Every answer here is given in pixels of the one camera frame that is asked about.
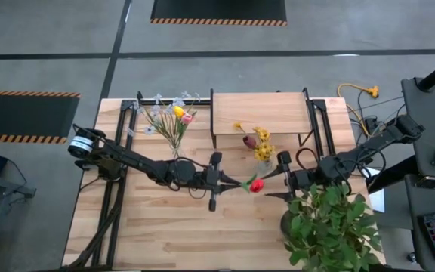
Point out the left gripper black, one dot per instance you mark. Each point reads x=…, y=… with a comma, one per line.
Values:
x=213, y=181

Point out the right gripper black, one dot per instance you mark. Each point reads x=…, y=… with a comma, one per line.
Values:
x=300, y=179

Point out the ribbed clear glass vase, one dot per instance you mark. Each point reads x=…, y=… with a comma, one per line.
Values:
x=264, y=168

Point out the yellow artificial flower bunch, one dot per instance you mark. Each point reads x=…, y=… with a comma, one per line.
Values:
x=264, y=151

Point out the dark red artificial tulip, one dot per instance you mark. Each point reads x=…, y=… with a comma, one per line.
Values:
x=249, y=142

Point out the smooth clear glass vase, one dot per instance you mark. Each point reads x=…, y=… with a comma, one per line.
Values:
x=176, y=152

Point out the pink artificial tulip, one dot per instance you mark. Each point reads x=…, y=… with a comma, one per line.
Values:
x=187, y=119

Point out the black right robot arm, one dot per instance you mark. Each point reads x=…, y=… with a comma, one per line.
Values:
x=368, y=151

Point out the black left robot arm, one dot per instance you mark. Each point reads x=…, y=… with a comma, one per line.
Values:
x=138, y=164

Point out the wooden shelf with black legs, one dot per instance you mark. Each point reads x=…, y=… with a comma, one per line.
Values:
x=259, y=113

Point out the potted green leafy plant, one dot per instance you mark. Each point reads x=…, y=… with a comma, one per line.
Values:
x=331, y=230

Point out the black hazard-striped floor mat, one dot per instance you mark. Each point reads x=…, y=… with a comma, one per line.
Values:
x=21, y=113
x=217, y=9

